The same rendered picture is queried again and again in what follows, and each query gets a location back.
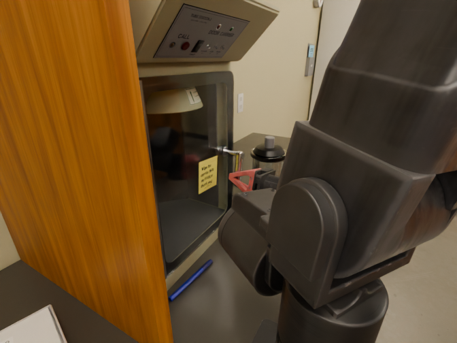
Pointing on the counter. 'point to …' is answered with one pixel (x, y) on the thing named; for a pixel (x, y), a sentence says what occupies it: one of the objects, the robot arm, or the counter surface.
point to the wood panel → (81, 159)
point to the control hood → (257, 13)
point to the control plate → (200, 33)
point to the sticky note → (207, 173)
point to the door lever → (235, 159)
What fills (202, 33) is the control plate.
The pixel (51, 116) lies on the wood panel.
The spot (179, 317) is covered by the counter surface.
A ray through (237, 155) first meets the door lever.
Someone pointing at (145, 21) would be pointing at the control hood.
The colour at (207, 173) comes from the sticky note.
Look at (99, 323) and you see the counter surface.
